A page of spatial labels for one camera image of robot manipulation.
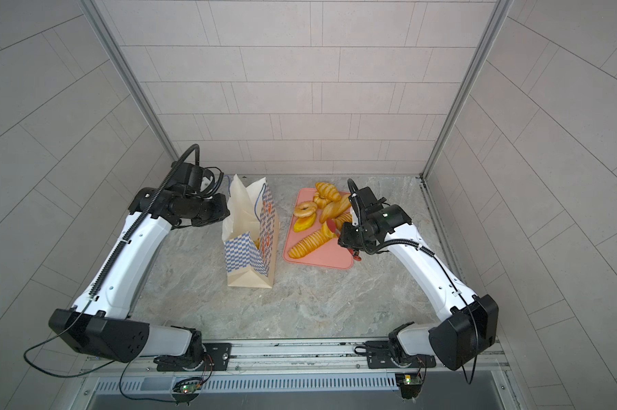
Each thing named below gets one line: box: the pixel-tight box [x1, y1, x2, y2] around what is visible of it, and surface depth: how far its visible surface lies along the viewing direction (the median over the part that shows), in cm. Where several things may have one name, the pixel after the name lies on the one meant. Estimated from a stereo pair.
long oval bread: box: [319, 193, 352, 224], surface depth 103 cm
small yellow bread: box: [293, 212, 317, 233], surface depth 99 cm
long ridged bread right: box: [331, 212, 353, 233], surface depth 101 cm
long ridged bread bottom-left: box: [287, 228, 332, 259], surface depth 93 cm
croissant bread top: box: [313, 181, 341, 203], surface depth 104 cm
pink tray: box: [282, 187, 354, 270], surface depth 95 cm
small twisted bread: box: [313, 192, 328, 209], surface depth 106 cm
